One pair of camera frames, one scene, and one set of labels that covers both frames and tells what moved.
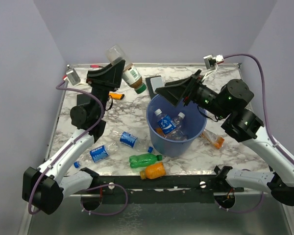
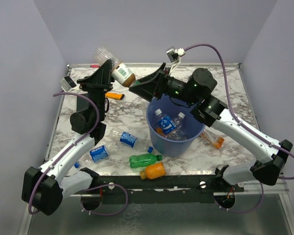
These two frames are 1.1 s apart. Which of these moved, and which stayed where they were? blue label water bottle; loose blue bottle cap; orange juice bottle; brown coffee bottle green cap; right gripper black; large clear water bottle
Moved: right gripper black; brown coffee bottle green cap
Stayed: blue label water bottle; orange juice bottle; loose blue bottle cap; large clear water bottle
